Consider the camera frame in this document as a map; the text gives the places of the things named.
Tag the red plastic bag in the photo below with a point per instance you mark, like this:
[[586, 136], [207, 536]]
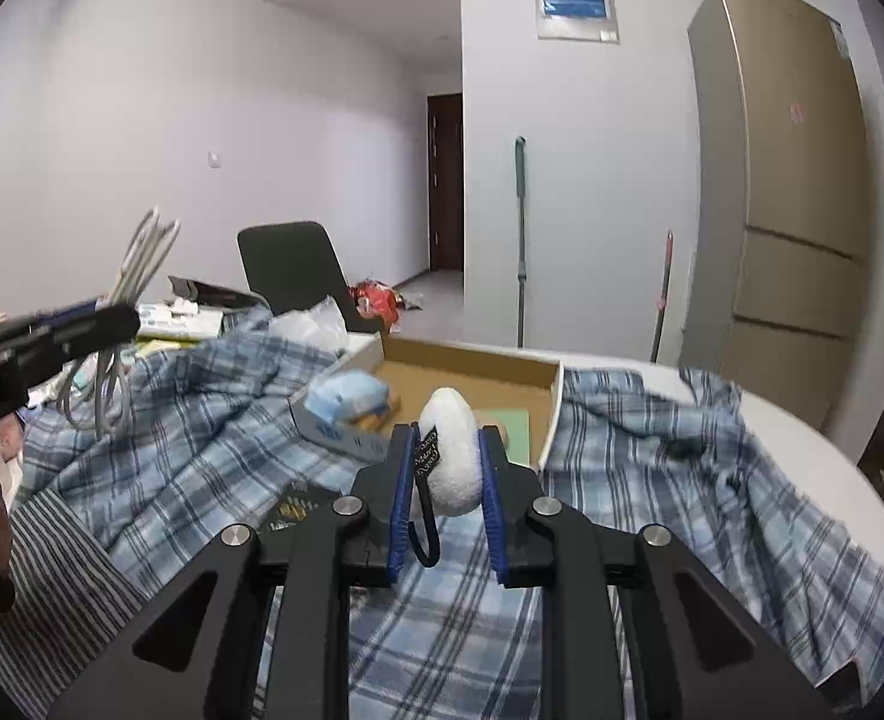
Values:
[[375, 300]]

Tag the dark wooden door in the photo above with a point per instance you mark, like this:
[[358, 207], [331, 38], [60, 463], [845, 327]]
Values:
[[446, 182]]

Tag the grey striped cloth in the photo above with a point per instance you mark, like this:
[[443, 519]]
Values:
[[70, 602]]

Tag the white tissue box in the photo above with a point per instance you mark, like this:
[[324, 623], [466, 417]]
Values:
[[181, 321]]

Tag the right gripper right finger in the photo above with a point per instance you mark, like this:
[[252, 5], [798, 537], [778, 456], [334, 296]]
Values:
[[634, 626]]

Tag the clear plastic bag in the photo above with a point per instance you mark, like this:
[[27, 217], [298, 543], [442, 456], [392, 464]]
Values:
[[321, 327]]

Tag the pink broom handle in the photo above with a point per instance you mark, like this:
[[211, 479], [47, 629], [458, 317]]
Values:
[[663, 295]]

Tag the blue Babycare wipes pack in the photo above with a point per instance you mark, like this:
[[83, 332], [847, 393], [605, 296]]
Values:
[[346, 396]]

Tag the open cardboard box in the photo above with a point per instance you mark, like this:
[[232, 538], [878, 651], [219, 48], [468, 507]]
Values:
[[414, 369]]

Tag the small black box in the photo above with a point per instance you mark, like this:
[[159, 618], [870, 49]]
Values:
[[295, 503]]

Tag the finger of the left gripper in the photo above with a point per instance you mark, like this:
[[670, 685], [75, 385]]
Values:
[[44, 318], [44, 353]]

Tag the blue plaid shirt cloth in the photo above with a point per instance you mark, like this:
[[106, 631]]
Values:
[[210, 441]]

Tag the black office chair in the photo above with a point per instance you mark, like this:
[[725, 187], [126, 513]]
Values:
[[294, 267]]

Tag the gold refrigerator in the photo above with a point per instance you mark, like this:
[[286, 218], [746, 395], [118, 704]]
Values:
[[780, 270]]

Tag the yellow blue battery pack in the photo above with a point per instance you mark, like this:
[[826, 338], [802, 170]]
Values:
[[373, 421]]

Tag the green mop handle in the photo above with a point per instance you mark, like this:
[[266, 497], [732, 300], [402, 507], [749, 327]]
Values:
[[519, 161]]

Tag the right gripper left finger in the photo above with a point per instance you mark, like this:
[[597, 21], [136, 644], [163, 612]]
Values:
[[256, 625]]

